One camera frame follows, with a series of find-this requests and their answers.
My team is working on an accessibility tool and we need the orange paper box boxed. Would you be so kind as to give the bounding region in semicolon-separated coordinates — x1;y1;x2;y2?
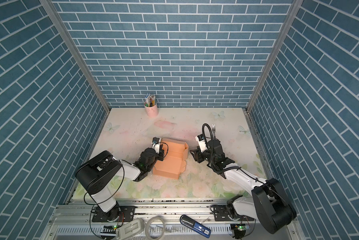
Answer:
152;138;189;180

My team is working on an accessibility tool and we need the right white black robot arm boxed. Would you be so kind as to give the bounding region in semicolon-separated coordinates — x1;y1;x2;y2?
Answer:
190;139;297;234

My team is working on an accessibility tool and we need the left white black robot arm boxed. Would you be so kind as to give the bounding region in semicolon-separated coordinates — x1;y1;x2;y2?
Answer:
75;144;166;213

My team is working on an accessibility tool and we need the pink metal pen cup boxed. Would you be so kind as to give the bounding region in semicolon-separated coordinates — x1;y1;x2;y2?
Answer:
144;102;158;118

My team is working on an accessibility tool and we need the grey handheld device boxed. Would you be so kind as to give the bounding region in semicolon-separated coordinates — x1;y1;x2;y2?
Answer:
115;219;144;240

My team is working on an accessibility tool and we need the blue handheld device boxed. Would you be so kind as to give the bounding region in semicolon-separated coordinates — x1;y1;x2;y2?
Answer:
179;215;212;238

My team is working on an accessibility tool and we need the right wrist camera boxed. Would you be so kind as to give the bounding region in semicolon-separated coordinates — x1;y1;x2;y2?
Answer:
196;134;208;153

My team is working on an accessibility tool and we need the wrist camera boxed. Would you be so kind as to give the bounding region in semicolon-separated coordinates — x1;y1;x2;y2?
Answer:
196;134;208;153
152;137;161;154

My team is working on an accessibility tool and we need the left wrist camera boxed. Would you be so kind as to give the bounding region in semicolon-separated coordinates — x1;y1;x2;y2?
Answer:
152;137;161;154

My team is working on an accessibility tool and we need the fork with teal handle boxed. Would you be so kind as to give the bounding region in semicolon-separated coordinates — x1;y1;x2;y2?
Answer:
212;124;216;139

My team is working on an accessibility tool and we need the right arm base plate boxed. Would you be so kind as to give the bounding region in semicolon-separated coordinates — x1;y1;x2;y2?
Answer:
210;205;255;222

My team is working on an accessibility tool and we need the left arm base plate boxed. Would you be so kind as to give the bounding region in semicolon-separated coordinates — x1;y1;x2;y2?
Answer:
91;206;136;223

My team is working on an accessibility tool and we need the coiled grey cable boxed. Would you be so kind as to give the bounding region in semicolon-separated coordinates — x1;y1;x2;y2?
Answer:
144;215;166;240

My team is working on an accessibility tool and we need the aluminium frame rail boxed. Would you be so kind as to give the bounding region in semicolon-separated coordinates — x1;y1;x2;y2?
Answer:
49;198;260;226

